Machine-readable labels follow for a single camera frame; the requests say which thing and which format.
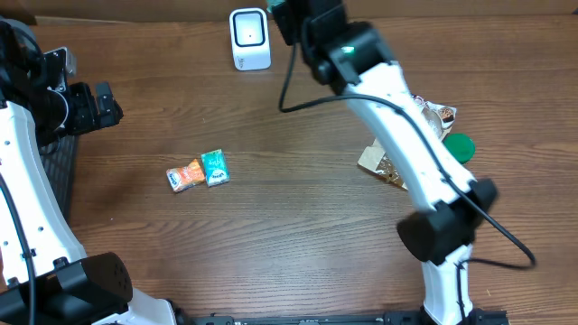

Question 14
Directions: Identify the beige brown snack bag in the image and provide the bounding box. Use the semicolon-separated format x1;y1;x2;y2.
358;95;457;190

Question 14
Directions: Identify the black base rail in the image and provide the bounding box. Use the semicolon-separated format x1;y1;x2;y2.
189;309;511;325

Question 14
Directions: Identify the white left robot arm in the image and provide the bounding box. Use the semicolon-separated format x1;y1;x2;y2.
1;20;188;324

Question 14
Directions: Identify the green lid jar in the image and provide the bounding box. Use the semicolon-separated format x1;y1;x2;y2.
443;134;476;164

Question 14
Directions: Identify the orange snack packet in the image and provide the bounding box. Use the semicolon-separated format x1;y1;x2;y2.
166;159;206;193

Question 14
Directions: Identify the grey plastic mesh basket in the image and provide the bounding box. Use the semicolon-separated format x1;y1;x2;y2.
0;17;80;222

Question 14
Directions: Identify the teal snack packet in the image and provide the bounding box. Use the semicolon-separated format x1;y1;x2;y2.
266;0;284;13

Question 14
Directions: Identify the small teal white packet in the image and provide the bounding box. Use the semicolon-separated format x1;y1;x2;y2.
200;149;230;187

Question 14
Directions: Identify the white barcode scanner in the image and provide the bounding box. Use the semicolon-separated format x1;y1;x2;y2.
229;7;271;71

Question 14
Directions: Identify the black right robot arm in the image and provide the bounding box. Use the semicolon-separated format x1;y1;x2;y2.
267;1;505;324

